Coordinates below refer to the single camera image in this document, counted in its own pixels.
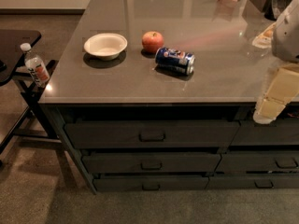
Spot blue soda can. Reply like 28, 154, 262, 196
155, 47, 195, 76

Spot white paper bowl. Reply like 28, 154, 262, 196
83, 33, 127, 61

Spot dark metal container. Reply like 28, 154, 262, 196
264, 0, 296, 21

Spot dark side table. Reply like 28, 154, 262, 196
0, 29, 58, 153

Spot glass jar with snacks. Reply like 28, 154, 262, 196
252, 23, 276, 49

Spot red apple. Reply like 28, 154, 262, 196
142, 31, 164, 53

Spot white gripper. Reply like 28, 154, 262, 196
253, 63, 299, 124

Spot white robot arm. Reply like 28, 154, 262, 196
253, 0, 299, 124

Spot drawer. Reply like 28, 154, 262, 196
64, 120, 239, 149
216, 152, 299, 173
93, 175, 208, 191
231, 119, 299, 146
206, 174, 299, 189
82, 152, 221, 174

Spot clear plastic water bottle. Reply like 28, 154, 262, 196
20, 43, 50, 88

